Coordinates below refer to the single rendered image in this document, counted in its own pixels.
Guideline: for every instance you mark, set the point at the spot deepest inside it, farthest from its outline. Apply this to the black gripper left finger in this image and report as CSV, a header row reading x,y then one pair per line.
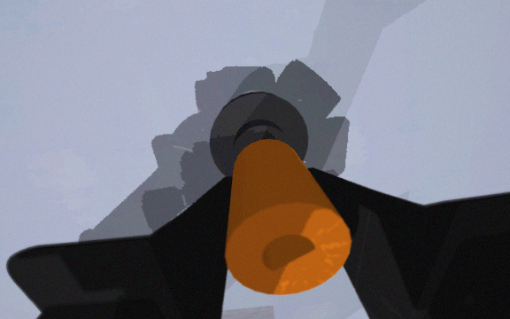
x,y
181,266

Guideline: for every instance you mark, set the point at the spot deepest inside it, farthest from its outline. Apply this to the orange knob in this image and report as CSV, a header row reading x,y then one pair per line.
x,y
284,236

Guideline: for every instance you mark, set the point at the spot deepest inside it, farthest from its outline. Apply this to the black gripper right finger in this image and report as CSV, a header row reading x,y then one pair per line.
x,y
400,250

